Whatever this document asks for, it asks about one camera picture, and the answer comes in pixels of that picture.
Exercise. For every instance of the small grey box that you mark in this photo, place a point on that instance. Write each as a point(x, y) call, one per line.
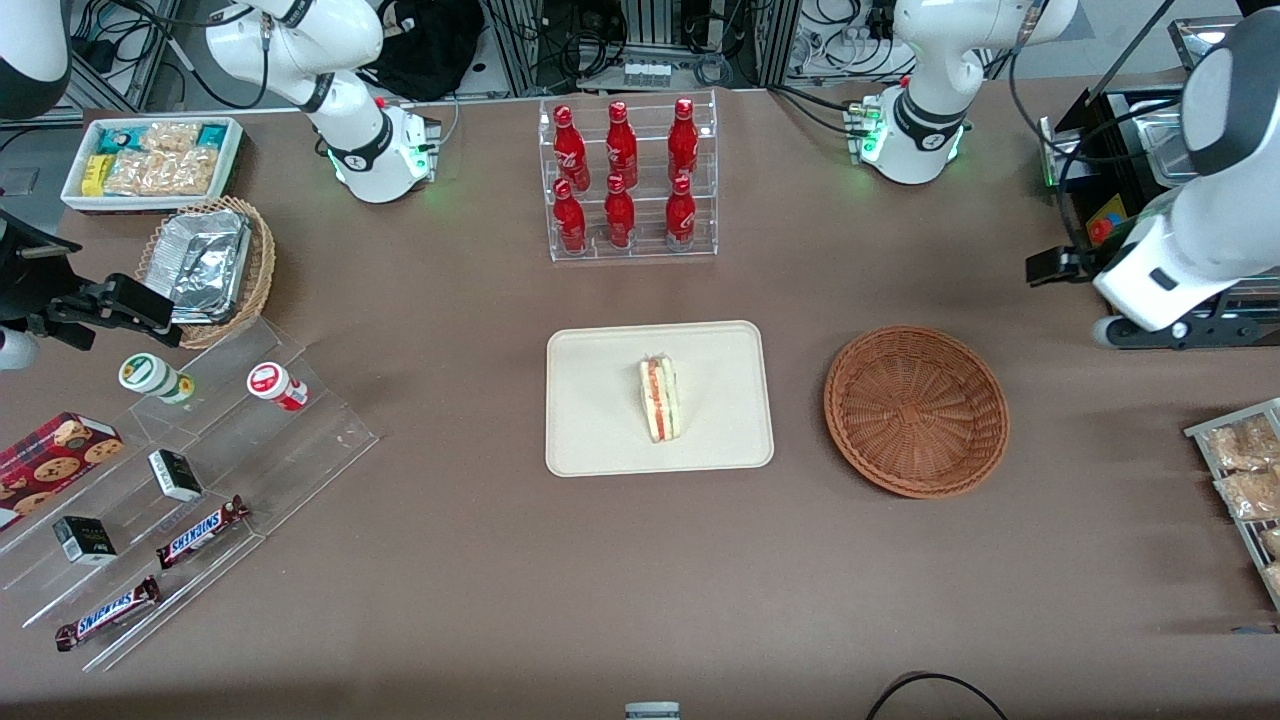
point(652, 711)

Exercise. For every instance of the tray of wrapped snacks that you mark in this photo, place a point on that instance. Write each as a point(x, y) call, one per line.
point(1250, 535)

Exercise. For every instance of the triangular sandwich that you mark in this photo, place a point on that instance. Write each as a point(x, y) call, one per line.
point(660, 400)

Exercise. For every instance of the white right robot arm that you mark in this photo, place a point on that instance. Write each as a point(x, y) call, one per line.
point(360, 150)

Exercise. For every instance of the white rectangular snack bin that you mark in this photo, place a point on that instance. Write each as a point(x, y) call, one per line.
point(232, 160)

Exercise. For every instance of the black hot food display machine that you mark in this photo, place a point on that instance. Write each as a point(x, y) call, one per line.
point(1120, 140)

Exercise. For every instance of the brown round wicker basket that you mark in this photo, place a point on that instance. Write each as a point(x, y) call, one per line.
point(915, 410)

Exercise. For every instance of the black fabric bag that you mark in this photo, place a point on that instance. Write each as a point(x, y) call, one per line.
point(430, 50)

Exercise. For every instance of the beige rectangular tray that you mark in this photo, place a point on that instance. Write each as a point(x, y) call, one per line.
point(600, 400)

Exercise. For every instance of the clear bag of fried snacks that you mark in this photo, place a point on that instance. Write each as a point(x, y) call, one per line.
point(1240, 445)
point(1250, 495)

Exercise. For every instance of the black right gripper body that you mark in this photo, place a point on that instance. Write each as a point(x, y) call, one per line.
point(22, 283)

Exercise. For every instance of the light oval wicker basket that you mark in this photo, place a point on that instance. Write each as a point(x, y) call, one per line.
point(260, 270)

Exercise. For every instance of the clear acrylic bottle rack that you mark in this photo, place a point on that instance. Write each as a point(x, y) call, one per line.
point(645, 255)

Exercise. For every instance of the clear bag of crackers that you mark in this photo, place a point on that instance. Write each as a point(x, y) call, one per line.
point(160, 172)
point(170, 136)

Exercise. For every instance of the red plaid cookie box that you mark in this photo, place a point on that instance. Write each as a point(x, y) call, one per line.
point(50, 465)

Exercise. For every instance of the small black carton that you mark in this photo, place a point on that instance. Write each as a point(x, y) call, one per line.
point(85, 540)
point(175, 475)

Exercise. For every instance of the white power strip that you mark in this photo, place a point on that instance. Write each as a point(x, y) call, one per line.
point(646, 72)

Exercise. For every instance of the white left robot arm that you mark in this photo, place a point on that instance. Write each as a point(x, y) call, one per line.
point(930, 100)

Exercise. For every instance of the green lid small jar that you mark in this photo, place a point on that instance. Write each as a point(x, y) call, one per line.
point(150, 375)

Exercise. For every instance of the stacked aluminium foil trays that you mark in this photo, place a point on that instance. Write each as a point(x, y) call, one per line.
point(205, 265)

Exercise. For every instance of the red cola bottle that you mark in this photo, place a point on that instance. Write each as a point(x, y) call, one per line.
point(570, 150)
point(683, 140)
point(570, 222)
point(619, 218)
point(680, 218)
point(621, 145)

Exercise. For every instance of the yellow snack packet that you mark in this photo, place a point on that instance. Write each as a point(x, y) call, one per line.
point(94, 175)

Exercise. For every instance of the clear acrylic stepped display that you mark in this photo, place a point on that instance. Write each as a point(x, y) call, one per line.
point(290, 450)

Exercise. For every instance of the brown snickers bar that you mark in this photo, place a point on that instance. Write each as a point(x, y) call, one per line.
point(108, 613)
point(200, 532)

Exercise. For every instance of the red lid small jar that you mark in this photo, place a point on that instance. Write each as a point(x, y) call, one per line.
point(272, 383)

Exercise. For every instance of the teal snack packet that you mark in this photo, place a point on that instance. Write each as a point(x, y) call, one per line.
point(212, 136)
point(117, 140)

